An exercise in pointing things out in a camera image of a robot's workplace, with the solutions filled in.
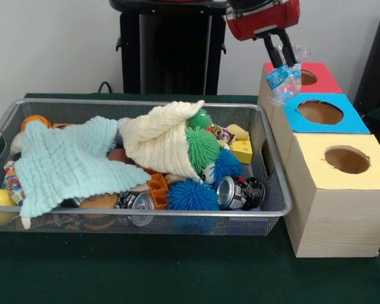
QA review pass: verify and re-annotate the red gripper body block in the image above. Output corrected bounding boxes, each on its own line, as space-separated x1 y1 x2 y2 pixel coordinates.
225 0 301 42

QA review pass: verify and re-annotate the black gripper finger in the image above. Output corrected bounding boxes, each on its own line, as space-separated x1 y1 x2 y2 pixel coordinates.
263 33 282 69
278 28 298 67

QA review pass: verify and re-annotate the bottle with blue label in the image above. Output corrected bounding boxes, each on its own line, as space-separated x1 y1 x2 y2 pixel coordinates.
264 44 311 105

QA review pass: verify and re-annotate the cream waffle cloth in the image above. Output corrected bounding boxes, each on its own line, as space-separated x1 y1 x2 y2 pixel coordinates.
118 100 206 181

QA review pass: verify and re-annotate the wooden box with three holes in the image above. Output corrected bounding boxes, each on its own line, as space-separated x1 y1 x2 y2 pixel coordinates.
257 62 380 258

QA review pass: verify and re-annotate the black upright panel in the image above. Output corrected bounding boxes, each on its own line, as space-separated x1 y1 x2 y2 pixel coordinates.
353 5 380 115

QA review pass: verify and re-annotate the small green spiky ball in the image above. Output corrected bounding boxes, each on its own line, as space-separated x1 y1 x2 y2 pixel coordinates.
186 108 213 130

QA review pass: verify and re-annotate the yellow cheese toy block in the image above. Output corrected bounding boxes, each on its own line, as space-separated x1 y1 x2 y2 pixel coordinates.
230 139 253 165

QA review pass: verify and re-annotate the large green spiky ball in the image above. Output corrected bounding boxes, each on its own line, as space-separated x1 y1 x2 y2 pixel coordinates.
185 127 222 174

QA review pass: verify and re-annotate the blue spiky rubber ball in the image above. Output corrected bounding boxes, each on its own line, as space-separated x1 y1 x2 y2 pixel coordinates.
208 149 243 184
167 180 221 212

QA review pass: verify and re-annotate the crushed black drink can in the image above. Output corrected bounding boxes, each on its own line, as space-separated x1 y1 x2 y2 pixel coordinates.
216 175 266 212

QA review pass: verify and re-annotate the light blue waffle cloth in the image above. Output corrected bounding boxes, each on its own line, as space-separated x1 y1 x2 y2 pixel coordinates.
14 116 151 229

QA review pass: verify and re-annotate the orange toy basketball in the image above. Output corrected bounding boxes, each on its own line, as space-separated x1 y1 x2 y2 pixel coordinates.
20 115 51 132

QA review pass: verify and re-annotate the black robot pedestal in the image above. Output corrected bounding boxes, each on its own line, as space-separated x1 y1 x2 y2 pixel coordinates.
109 0 232 95

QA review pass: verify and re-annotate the grey wire mesh bin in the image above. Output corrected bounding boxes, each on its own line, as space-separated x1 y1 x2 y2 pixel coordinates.
0 98 292 237

